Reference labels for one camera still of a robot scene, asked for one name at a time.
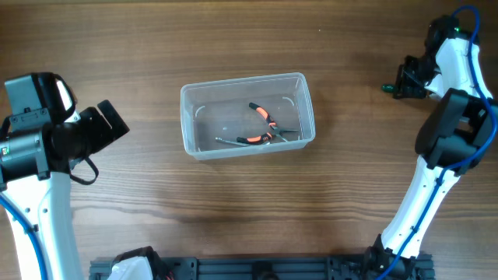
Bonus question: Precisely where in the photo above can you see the green handled screwdriver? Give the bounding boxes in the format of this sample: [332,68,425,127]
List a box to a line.
[381,84,396,93]

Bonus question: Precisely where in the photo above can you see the silver socket wrench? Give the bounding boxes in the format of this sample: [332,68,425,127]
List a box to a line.
[215,137,271,147]

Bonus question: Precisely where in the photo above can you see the orange black needle-nose pliers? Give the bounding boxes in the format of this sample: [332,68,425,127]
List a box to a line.
[236,102,299,145]

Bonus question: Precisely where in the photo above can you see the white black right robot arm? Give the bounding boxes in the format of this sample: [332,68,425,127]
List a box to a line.
[381,16,497,259]

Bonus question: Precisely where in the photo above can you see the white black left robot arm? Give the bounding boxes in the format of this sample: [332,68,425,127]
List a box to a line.
[1,72,129,279]

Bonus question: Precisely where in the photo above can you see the clear plastic container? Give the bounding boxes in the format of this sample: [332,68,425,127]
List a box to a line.
[181,72,316,160]

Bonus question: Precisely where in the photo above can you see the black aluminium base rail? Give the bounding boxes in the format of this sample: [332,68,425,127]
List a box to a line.
[89,247,435,280]

